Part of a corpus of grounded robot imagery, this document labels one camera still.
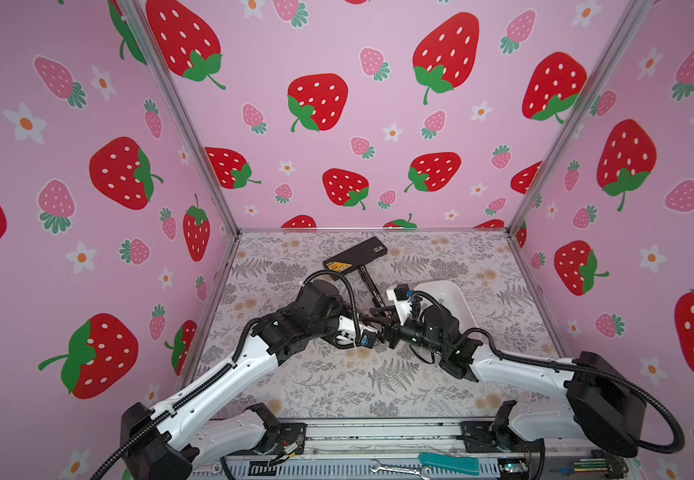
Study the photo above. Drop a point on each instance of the white plastic tray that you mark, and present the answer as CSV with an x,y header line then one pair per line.
x,y
449,295

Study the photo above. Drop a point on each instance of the teal handled tool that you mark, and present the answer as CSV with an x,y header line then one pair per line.
x,y
462,465

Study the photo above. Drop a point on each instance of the silver wrench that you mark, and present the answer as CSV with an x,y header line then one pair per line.
x,y
423,472

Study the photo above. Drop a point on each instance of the black connector with coloured wires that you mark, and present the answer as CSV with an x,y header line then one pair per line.
x,y
599,464

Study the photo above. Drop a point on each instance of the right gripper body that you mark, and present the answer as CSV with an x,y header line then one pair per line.
x,y
413,332

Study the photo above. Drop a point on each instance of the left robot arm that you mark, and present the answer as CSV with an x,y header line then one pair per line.
x,y
178,435

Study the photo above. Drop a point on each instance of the black stapler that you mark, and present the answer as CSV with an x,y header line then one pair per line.
x,y
357,258

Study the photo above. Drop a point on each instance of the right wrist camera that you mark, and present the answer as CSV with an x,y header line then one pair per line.
x,y
407,305

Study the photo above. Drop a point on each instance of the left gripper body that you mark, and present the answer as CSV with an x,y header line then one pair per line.
x,y
346,317

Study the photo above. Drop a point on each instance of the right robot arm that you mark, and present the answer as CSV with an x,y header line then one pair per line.
x,y
586,397

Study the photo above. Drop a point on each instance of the green circuit board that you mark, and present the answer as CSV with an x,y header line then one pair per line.
x,y
511,469

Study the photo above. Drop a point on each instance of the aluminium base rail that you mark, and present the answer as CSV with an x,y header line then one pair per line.
x,y
344,448

